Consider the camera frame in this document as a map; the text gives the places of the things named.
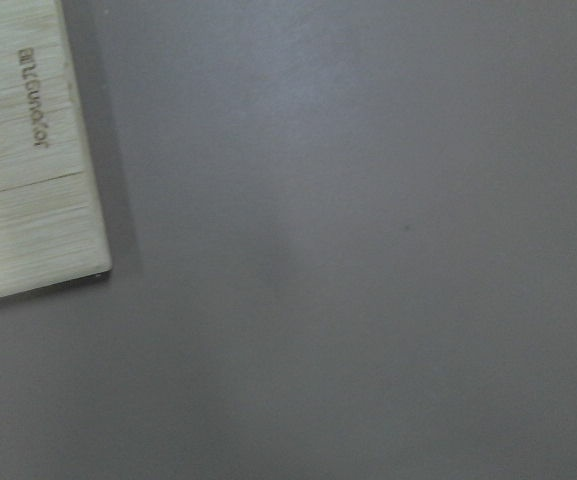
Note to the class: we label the wooden cutting board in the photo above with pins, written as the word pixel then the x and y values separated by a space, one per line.
pixel 51 223

